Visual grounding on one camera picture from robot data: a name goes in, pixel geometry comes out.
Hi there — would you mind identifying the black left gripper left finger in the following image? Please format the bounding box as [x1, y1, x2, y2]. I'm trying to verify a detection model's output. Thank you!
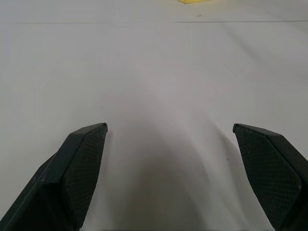
[0, 122, 108, 231]

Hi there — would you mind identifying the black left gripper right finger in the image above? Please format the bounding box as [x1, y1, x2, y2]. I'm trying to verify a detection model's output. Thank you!
[232, 123, 308, 231]

